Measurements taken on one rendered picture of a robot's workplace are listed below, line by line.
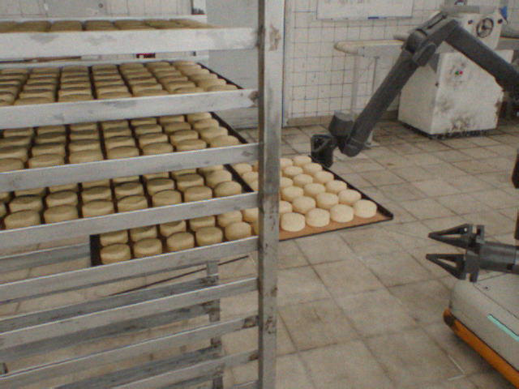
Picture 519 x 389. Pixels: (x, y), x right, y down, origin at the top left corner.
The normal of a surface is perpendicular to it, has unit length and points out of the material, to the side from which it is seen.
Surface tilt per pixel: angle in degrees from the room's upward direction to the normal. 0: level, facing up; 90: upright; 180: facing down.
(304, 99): 90
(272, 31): 90
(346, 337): 0
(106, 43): 90
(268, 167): 90
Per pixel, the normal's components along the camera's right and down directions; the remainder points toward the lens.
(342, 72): 0.27, 0.40
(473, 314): -0.94, 0.15
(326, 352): 0.00, -0.91
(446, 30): 0.15, 0.63
